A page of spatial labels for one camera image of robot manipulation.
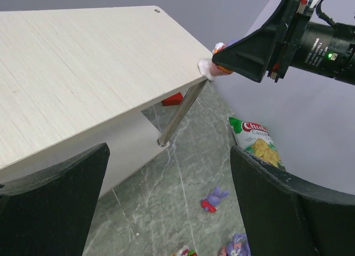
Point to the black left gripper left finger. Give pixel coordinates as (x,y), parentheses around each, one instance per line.
(50,212)

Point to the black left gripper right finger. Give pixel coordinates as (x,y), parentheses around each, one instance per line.
(286,215)

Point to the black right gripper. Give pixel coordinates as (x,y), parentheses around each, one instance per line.
(296,35)

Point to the purple bunny with red bow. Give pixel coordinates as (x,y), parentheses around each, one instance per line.
(213,199)

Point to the white two-tier wooden shelf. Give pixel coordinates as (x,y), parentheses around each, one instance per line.
(74,78)

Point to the green chips bag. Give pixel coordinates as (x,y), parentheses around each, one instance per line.
(255,139)

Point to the red plastic block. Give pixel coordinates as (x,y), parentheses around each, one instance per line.
(174,100)

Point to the strawberry cake toy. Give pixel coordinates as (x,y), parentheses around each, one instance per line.
(185,251)

